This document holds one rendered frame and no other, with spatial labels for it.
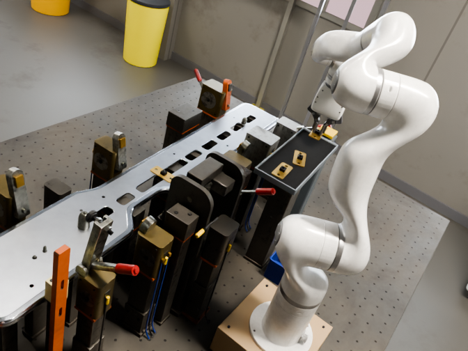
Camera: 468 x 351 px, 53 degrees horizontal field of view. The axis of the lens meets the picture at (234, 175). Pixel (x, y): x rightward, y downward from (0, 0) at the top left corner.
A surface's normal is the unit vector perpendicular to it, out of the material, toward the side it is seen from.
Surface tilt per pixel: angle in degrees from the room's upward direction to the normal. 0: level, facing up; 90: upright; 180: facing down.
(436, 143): 90
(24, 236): 0
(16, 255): 0
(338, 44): 68
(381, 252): 0
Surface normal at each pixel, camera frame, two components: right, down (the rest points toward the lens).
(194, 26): -0.56, 0.37
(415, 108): -0.03, 0.39
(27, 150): 0.26, -0.78
